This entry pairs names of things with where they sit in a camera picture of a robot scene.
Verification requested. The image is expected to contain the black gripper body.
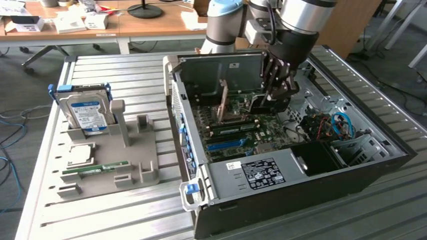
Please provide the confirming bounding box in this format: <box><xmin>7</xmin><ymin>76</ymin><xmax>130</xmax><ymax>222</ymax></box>
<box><xmin>265</xmin><ymin>29</ymin><xmax>320</xmax><ymax>67</ymax></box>

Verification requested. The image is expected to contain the grey power supply unit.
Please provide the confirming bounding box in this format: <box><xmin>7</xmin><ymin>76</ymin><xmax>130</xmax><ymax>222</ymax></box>
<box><xmin>208</xmin><ymin>148</ymin><xmax>309</xmax><ymax>201</ymax></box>

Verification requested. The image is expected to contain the silver CPU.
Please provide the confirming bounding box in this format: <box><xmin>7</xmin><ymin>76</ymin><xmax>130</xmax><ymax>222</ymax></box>
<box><xmin>65</xmin><ymin>145</ymin><xmax>97</xmax><ymax>167</ymax></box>

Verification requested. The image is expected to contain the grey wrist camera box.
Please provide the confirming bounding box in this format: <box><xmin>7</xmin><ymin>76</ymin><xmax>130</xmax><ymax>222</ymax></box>
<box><xmin>244</xmin><ymin>18</ymin><xmax>278</xmax><ymax>45</ymax></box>

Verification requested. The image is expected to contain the red wire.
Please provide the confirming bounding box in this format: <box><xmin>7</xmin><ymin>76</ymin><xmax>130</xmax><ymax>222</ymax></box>
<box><xmin>317</xmin><ymin>116</ymin><xmax>332</xmax><ymax>136</ymax></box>

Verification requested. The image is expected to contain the CPU socket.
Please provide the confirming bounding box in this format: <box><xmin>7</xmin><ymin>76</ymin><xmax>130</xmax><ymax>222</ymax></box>
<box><xmin>212</xmin><ymin>104</ymin><xmax>246</xmax><ymax>125</ymax></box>

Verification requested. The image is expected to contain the graphics card with black heatsink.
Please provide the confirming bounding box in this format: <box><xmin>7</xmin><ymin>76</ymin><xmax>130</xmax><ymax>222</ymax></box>
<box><xmin>214</xmin><ymin>79</ymin><xmax>290</xmax><ymax>124</ymax></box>

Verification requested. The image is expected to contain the low metal disk bay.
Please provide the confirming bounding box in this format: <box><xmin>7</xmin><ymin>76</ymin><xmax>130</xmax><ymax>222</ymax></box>
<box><xmin>328</xmin><ymin>133</ymin><xmax>390</xmax><ymax>167</ymax></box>

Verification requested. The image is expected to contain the blue wire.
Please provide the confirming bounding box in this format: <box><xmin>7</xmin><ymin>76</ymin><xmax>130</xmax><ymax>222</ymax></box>
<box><xmin>329</xmin><ymin>111</ymin><xmax>356</xmax><ymax>140</ymax></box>

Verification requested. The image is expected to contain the black floor cable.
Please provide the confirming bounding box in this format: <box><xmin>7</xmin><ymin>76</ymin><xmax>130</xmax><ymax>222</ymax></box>
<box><xmin>345</xmin><ymin>24</ymin><xmax>427</xmax><ymax>116</ymax></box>

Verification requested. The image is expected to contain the white paper stack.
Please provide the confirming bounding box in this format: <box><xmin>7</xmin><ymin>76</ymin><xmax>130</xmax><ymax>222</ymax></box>
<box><xmin>180</xmin><ymin>11</ymin><xmax>209</xmax><ymax>31</ymax></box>

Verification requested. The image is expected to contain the grey printed parts rack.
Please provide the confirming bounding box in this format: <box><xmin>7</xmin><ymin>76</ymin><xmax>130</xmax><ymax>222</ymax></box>
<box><xmin>56</xmin><ymin>98</ymin><xmax>161</xmax><ymax>200</ymax></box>

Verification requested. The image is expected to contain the blue expansion slot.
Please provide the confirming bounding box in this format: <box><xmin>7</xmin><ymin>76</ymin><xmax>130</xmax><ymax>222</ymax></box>
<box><xmin>205</xmin><ymin>138</ymin><xmax>249</xmax><ymax>151</ymax></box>

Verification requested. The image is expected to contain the wooden cabinet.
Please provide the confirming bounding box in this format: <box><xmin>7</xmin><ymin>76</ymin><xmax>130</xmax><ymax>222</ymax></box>
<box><xmin>312</xmin><ymin>0</ymin><xmax>382</xmax><ymax>60</ymax></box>

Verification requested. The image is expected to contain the black monitor stand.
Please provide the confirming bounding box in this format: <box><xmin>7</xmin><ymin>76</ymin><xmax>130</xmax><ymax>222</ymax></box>
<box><xmin>126</xmin><ymin>0</ymin><xmax>164</xmax><ymax>20</ymax></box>

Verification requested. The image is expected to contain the black open PC case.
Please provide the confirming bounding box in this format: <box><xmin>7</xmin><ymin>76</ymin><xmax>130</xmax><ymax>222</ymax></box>
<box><xmin>161</xmin><ymin>44</ymin><xmax>418</xmax><ymax>240</ymax></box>

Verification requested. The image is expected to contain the white open box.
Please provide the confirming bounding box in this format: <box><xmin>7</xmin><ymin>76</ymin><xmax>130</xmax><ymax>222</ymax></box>
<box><xmin>52</xmin><ymin>11</ymin><xmax>88</xmax><ymax>35</ymax></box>

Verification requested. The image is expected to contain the grey floor cable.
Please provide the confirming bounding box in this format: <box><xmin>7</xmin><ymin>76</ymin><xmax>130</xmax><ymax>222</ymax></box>
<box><xmin>0</xmin><ymin>104</ymin><xmax>53</xmax><ymax>120</ymax></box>

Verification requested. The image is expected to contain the hard disk in blue caddy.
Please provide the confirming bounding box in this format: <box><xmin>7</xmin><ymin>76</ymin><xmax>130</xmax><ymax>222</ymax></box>
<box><xmin>45</xmin><ymin>82</ymin><xmax>113</xmax><ymax>133</ymax></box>

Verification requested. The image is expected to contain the black and white box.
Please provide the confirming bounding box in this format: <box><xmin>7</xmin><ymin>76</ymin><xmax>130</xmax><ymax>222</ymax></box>
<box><xmin>9</xmin><ymin>15</ymin><xmax>46</xmax><ymax>33</ymax></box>

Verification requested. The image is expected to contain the wooden desk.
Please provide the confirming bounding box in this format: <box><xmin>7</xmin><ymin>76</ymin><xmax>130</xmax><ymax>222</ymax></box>
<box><xmin>0</xmin><ymin>0</ymin><xmax>254</xmax><ymax>75</ymax></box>

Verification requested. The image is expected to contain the tall metal disk bay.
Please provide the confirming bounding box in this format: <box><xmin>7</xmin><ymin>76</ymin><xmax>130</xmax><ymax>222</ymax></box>
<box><xmin>285</xmin><ymin>59</ymin><xmax>348</xmax><ymax>121</ymax></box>

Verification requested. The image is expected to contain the green motherboard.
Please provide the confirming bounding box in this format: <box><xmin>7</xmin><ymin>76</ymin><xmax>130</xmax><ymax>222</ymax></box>
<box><xmin>190</xmin><ymin>93</ymin><xmax>310</xmax><ymax>163</ymax></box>

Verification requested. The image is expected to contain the white labelled box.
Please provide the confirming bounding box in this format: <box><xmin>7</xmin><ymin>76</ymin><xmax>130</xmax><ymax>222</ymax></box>
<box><xmin>82</xmin><ymin>12</ymin><xmax>110</xmax><ymax>30</ymax></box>

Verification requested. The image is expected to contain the blue floor cable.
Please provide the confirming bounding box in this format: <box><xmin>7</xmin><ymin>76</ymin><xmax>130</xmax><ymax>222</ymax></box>
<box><xmin>0</xmin><ymin>119</ymin><xmax>26</xmax><ymax>214</ymax></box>

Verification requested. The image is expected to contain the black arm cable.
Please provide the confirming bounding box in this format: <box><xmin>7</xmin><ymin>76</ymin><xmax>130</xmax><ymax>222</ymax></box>
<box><xmin>265</xmin><ymin>0</ymin><xmax>280</xmax><ymax>46</ymax></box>

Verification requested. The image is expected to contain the white table frame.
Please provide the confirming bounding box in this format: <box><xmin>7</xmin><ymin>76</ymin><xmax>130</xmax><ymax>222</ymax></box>
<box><xmin>382</xmin><ymin>0</ymin><xmax>427</xmax><ymax>69</ymax></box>

